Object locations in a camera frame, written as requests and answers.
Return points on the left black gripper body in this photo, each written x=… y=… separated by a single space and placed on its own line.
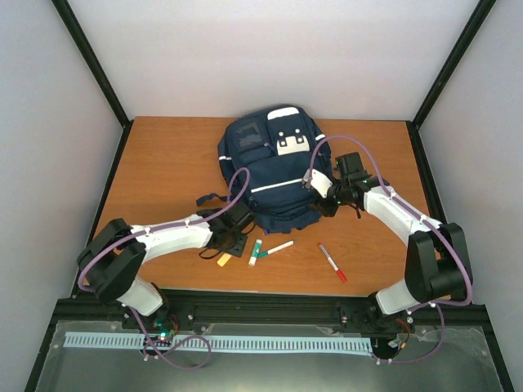
x=232 y=247

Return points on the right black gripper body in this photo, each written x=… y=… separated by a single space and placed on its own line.
x=331 y=210

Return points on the yellow highlighter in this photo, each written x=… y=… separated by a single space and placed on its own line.
x=223 y=259

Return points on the green white glue stick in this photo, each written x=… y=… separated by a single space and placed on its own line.
x=255 y=252

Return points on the green cap marker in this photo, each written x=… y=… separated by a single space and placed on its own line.
x=276 y=249

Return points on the navy blue backpack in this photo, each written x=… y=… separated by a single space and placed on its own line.
x=275 y=144

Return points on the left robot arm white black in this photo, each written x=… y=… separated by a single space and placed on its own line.
x=109 y=264

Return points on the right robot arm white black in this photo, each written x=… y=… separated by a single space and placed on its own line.
x=437 y=267

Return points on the red marker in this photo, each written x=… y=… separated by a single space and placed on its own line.
x=331 y=261

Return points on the metal front plate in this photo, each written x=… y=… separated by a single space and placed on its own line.
x=434 y=359

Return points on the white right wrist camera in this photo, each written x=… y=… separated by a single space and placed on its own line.
x=317 y=181

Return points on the black aluminium frame rail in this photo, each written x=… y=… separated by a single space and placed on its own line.
x=349 y=315

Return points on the light blue cable duct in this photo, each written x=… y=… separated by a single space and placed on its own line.
x=223 y=344

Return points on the right rear frame post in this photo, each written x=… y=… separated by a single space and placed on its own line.
x=459 y=49

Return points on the frame post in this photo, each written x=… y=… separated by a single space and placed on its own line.
x=459 y=49
x=76 y=32

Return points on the left rear frame post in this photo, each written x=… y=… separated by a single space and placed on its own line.
x=76 y=32

